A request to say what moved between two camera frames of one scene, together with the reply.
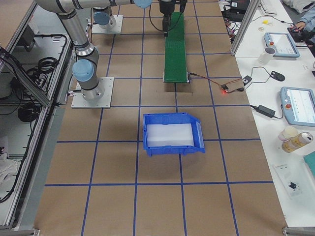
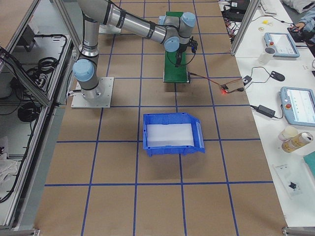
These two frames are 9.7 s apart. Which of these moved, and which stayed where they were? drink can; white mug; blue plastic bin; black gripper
Moved: black gripper
Stayed: white mug; blue plastic bin; drink can
